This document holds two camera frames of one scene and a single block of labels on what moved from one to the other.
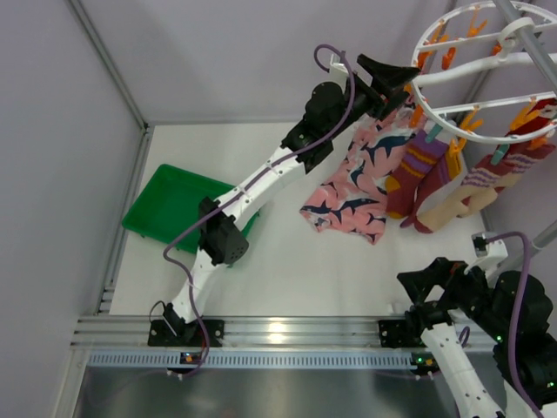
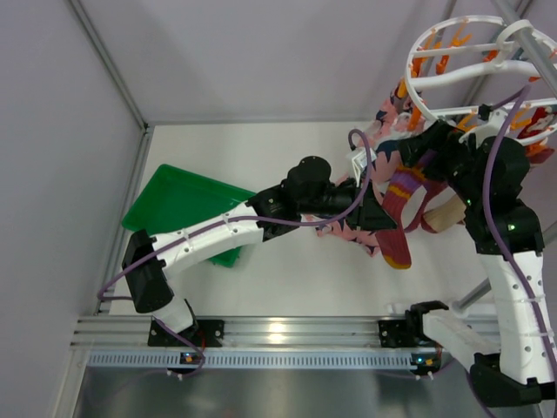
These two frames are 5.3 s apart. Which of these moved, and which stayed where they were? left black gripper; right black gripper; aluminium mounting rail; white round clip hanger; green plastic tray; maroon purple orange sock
Moved: right black gripper; left black gripper; white round clip hanger; maroon purple orange sock
Stayed: aluminium mounting rail; green plastic tray
